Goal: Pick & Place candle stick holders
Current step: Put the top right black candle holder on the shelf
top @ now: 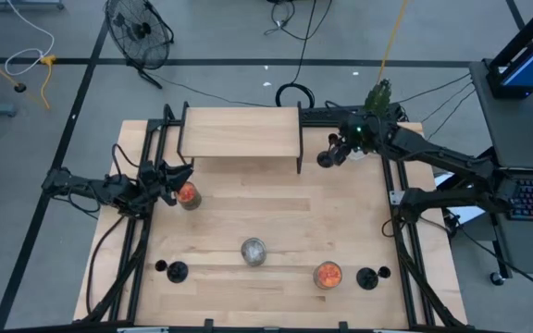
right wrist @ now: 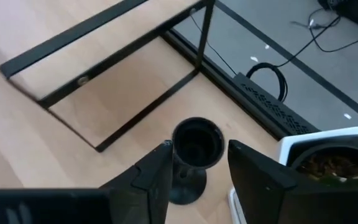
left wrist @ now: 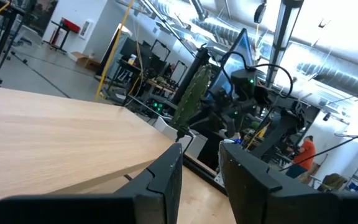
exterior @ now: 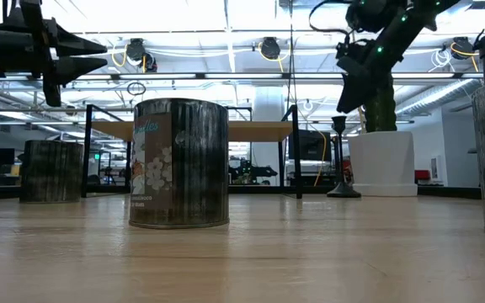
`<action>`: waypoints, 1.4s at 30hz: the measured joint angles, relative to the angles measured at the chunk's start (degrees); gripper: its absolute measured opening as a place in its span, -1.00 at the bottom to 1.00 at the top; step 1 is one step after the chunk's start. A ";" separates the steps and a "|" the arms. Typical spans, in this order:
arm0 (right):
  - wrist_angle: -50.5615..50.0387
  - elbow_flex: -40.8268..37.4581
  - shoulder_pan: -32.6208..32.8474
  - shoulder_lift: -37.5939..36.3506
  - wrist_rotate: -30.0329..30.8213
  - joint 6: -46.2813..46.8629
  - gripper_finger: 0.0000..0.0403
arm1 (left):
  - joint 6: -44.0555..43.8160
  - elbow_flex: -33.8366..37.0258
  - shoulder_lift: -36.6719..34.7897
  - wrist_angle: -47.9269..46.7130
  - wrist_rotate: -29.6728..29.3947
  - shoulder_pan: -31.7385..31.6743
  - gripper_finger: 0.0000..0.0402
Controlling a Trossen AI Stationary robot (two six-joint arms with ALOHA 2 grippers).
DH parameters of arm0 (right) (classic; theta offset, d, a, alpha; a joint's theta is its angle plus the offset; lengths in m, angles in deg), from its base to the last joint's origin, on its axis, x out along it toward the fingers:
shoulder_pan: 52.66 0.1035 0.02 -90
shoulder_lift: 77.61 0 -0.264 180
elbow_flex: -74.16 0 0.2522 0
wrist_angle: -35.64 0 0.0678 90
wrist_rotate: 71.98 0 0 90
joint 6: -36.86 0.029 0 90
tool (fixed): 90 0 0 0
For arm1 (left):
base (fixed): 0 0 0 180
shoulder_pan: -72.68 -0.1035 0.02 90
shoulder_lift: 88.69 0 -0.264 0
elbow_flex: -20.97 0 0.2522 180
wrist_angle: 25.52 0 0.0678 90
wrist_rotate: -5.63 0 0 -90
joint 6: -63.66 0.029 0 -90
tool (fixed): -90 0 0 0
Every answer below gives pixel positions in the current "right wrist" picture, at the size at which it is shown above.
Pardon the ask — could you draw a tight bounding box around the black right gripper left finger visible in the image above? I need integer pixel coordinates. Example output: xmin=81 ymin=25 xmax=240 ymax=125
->
xmin=0 ymin=139 xmax=174 ymax=224

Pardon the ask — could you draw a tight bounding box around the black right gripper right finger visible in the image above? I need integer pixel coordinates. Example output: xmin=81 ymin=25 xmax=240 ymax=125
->
xmin=227 ymin=139 xmax=358 ymax=224

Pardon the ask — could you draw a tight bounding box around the black candlestick holder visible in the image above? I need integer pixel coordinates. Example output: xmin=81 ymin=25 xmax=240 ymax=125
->
xmin=167 ymin=116 xmax=226 ymax=206

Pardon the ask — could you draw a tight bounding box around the black inner plant pot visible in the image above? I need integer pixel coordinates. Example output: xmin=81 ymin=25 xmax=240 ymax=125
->
xmin=286 ymin=134 xmax=358 ymax=189

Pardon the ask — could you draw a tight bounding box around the white square plant pot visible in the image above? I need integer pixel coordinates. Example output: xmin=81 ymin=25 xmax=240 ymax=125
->
xmin=227 ymin=125 xmax=358 ymax=224

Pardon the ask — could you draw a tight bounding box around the black coiled cable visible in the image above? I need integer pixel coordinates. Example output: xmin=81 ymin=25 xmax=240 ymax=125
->
xmin=246 ymin=14 xmax=343 ymax=103

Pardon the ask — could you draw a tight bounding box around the wooden shelf black frame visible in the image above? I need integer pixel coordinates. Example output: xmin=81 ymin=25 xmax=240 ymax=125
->
xmin=0 ymin=0 xmax=217 ymax=153

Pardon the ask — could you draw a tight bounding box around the black aluminium frame rail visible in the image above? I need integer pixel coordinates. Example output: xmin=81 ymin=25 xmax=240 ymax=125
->
xmin=161 ymin=29 xmax=284 ymax=141

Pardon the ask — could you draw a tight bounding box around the thin black cable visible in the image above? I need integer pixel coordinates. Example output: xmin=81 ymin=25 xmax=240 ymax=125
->
xmin=188 ymin=8 xmax=239 ymax=77

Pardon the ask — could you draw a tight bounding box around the black looped cable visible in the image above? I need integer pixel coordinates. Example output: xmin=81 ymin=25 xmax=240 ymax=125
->
xmin=308 ymin=7 xmax=358 ymax=54

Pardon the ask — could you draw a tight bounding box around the white cable plug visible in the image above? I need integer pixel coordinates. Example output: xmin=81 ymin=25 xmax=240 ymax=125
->
xmin=290 ymin=17 xmax=323 ymax=31

